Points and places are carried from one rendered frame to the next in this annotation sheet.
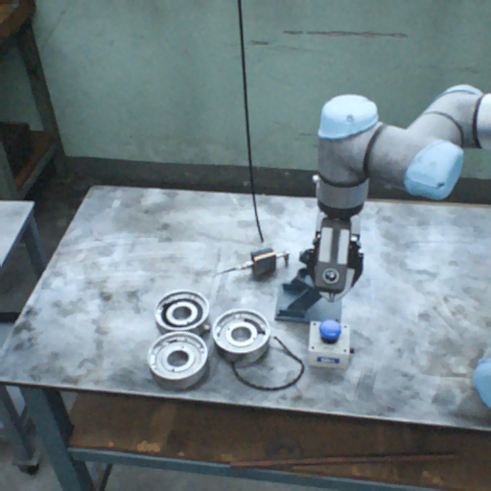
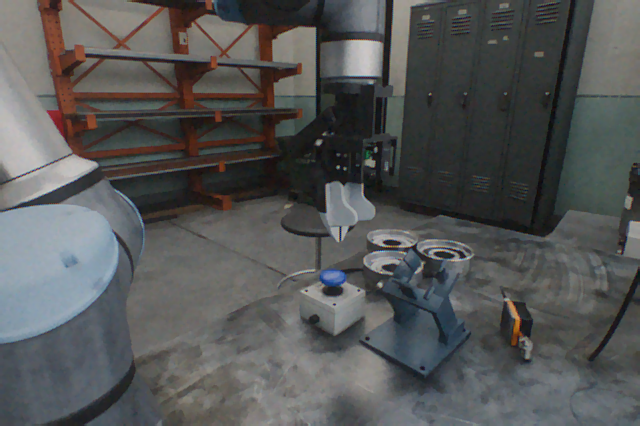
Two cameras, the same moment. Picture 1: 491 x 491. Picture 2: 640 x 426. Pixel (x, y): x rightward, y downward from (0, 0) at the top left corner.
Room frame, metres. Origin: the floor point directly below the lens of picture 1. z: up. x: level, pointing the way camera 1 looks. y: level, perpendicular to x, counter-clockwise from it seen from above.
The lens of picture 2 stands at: (1.01, -0.58, 1.13)
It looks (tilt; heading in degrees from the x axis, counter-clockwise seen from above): 17 degrees down; 125
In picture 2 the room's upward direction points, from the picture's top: straight up
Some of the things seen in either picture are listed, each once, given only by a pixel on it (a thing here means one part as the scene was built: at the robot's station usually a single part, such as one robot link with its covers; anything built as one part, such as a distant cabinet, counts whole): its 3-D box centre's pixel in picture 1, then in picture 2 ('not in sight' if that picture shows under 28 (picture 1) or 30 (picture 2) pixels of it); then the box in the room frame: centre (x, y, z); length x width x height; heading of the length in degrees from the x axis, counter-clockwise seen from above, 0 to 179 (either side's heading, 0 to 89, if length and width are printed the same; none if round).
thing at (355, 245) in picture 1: (338, 224); (353, 133); (0.76, -0.15, 1.08); 0.09 x 0.08 x 0.12; 170
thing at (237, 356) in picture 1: (241, 337); (392, 272); (0.76, 0.01, 0.82); 0.10 x 0.10 x 0.04
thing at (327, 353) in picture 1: (332, 345); (329, 304); (0.73, -0.15, 0.82); 0.08 x 0.07 x 0.05; 81
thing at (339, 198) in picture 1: (339, 185); (352, 65); (0.76, -0.14, 1.16); 0.08 x 0.08 x 0.05
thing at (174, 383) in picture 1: (178, 361); (391, 246); (0.71, 0.13, 0.82); 0.10 x 0.10 x 0.04
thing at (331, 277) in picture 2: (329, 335); (332, 287); (0.73, -0.14, 0.85); 0.04 x 0.04 x 0.05
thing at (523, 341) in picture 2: (251, 262); (514, 313); (0.96, -0.01, 0.82); 0.17 x 0.02 x 0.04; 111
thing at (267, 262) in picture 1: (265, 262); (511, 322); (0.96, -0.04, 0.82); 0.05 x 0.02 x 0.04; 111
